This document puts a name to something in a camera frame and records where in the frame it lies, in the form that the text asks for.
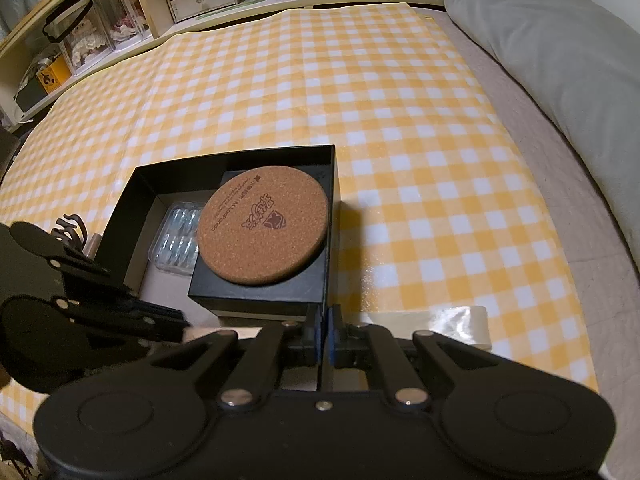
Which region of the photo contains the clear plastic case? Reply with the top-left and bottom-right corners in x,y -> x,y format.
148,203 -> 207,276

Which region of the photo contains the black hair claw clip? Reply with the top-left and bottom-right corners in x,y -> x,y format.
49,213 -> 89,247

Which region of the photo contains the grey pillow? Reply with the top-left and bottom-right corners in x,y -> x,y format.
444,0 -> 640,242

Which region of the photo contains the clear doll display case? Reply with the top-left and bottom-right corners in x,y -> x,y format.
92,0 -> 154,52
60,10 -> 114,74

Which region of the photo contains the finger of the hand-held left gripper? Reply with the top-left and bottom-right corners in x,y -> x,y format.
45,249 -> 187,328
54,295 -> 192,345

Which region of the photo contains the pale green ruler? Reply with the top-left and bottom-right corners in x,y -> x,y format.
195,0 -> 261,21

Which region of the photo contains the black storage box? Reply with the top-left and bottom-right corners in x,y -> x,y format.
14,77 -> 51,111

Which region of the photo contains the yellow printed box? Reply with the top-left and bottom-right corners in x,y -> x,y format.
36,55 -> 72,94

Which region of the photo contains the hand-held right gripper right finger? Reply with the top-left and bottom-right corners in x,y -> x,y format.
325,305 -> 501,408

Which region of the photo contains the black headband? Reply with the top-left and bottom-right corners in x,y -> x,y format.
44,0 -> 96,44

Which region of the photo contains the yellow checkered cloth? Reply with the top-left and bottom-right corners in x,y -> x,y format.
0,2 -> 601,417

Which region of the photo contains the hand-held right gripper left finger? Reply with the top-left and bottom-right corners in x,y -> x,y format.
150,307 -> 323,407

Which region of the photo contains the small black box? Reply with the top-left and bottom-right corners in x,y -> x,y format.
187,169 -> 335,319

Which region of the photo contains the round cork coaster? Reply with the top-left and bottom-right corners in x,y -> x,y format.
196,165 -> 331,286

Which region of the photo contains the long wooden shelf unit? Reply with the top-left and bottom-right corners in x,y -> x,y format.
0,0 -> 469,127

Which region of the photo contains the clear plastic wrapper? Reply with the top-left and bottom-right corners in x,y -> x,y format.
360,304 -> 494,350

